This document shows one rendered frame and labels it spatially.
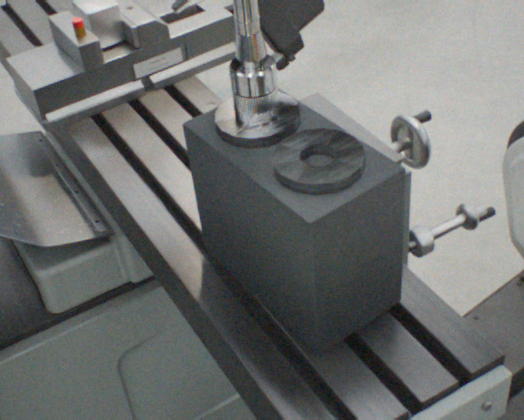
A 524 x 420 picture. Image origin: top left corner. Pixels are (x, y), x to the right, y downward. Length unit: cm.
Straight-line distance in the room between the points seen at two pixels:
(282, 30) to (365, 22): 262
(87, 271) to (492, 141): 181
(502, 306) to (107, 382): 66
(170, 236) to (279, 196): 29
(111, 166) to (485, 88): 206
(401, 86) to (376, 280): 221
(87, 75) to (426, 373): 69
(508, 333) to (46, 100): 80
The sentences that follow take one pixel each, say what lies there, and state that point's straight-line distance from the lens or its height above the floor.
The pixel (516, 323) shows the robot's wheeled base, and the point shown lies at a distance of 138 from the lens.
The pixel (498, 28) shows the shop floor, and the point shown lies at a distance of 341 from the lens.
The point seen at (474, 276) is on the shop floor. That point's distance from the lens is 227.
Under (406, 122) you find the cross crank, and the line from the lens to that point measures 161.
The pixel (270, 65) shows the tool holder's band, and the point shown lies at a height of 120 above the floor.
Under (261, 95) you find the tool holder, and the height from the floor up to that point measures 118.
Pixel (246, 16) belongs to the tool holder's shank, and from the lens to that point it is 77.
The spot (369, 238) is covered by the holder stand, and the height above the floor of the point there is 107.
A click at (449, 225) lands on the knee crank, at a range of 162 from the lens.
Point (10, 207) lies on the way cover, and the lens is 118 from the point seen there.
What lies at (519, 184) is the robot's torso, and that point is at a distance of 100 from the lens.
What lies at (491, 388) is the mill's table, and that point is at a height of 93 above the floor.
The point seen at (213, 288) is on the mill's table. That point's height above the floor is 94.
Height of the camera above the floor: 160
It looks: 40 degrees down
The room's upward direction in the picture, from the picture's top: 7 degrees counter-clockwise
